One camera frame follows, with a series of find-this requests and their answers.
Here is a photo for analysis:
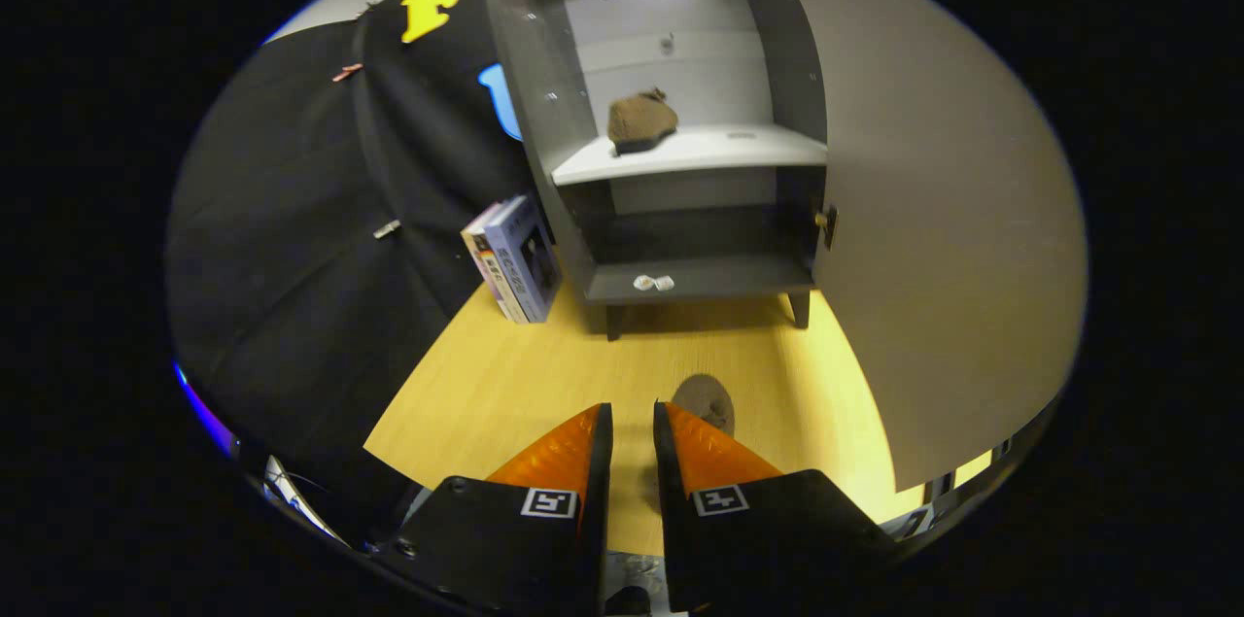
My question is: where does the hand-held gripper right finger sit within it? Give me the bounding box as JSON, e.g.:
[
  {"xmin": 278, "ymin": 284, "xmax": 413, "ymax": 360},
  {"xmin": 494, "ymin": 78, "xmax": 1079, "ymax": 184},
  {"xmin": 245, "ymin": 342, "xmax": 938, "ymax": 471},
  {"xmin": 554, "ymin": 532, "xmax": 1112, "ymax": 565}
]
[{"xmin": 651, "ymin": 398, "xmax": 902, "ymax": 615}]

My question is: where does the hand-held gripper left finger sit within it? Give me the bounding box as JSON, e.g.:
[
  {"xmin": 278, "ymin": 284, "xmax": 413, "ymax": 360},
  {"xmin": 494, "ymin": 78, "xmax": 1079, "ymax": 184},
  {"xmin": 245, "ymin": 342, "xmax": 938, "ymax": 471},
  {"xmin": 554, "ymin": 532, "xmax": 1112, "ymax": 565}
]
[{"xmin": 372, "ymin": 401, "xmax": 615, "ymax": 617}]

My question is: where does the brown fuzzy shoe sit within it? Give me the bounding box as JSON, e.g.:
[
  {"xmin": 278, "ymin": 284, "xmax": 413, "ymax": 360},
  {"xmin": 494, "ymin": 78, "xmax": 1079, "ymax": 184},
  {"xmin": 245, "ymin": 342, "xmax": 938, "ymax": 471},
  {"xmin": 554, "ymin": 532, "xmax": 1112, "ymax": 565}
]
[
  {"xmin": 671, "ymin": 373, "xmax": 738, "ymax": 439},
  {"xmin": 606, "ymin": 87, "xmax": 680, "ymax": 157}
]

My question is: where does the grey shoe cabinet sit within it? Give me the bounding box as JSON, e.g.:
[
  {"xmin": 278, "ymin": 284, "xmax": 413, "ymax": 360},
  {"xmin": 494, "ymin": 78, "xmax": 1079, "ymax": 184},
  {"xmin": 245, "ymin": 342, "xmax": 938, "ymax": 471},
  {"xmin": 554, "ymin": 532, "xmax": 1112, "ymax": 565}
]
[{"xmin": 481, "ymin": 0, "xmax": 839, "ymax": 342}]

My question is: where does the beige shoe cabinet door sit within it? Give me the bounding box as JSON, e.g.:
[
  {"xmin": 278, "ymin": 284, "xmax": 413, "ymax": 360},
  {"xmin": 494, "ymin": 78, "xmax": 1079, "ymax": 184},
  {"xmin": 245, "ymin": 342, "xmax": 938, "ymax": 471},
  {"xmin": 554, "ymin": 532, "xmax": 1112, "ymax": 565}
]
[{"xmin": 743, "ymin": 0, "xmax": 1089, "ymax": 494}]

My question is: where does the lavender book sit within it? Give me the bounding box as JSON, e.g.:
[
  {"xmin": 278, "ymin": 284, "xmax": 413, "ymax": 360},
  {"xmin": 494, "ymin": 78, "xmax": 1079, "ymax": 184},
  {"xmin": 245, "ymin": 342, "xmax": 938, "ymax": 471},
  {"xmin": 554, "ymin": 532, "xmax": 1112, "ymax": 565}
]
[{"xmin": 483, "ymin": 194, "xmax": 564, "ymax": 325}]

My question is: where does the white book with orange spine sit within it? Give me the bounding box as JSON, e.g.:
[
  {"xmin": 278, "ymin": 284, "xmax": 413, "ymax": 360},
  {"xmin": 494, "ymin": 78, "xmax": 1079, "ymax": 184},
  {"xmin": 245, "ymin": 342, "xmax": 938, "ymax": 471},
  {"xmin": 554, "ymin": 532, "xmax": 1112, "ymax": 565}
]
[{"xmin": 460, "ymin": 203, "xmax": 516, "ymax": 323}]

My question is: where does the black backdrop cloth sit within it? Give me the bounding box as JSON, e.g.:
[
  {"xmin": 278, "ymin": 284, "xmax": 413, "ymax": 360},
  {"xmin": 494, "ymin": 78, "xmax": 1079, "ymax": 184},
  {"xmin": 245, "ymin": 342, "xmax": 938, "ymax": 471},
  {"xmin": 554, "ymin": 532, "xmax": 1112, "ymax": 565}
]
[{"xmin": 165, "ymin": 0, "xmax": 547, "ymax": 550}]

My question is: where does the grey metal frame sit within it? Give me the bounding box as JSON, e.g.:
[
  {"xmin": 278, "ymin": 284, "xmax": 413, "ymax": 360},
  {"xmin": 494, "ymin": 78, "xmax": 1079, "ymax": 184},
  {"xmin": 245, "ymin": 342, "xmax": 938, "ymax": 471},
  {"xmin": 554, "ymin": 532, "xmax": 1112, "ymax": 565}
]
[{"xmin": 878, "ymin": 440, "xmax": 1019, "ymax": 542}]

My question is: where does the white cable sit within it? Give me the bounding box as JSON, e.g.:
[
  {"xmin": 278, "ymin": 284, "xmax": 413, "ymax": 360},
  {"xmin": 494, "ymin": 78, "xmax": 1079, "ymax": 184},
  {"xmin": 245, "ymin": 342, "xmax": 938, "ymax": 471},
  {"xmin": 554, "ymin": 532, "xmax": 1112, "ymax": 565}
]
[{"xmin": 260, "ymin": 455, "xmax": 343, "ymax": 547}]

